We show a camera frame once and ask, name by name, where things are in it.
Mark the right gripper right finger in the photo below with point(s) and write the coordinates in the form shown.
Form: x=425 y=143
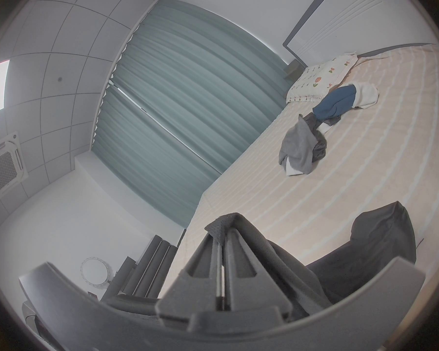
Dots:
x=256 y=296

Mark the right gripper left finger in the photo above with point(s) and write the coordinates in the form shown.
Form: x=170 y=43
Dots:
x=186 y=298

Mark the black long-sleeved top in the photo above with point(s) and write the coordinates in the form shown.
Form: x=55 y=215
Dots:
x=380 y=240

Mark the bed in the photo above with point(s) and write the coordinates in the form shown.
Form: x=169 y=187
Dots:
x=351 y=181

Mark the black chest of drawers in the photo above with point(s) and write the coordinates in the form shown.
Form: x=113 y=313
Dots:
x=155 y=265

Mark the white garment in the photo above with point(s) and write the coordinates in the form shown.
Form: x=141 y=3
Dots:
x=366 y=95
x=293 y=170

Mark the grey garment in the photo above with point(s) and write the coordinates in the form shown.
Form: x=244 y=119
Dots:
x=298 y=148

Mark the black garment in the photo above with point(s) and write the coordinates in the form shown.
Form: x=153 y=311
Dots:
x=320 y=148

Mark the dark blue garment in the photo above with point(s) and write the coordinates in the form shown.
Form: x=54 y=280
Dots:
x=334 y=102

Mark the ceiling air conditioner vent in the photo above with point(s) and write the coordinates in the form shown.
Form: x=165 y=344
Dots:
x=3 y=166

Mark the white printed pillow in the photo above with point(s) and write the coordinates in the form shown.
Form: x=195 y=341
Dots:
x=318 y=79

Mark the grey bedside table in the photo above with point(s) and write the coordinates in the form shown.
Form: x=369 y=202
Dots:
x=295 y=70

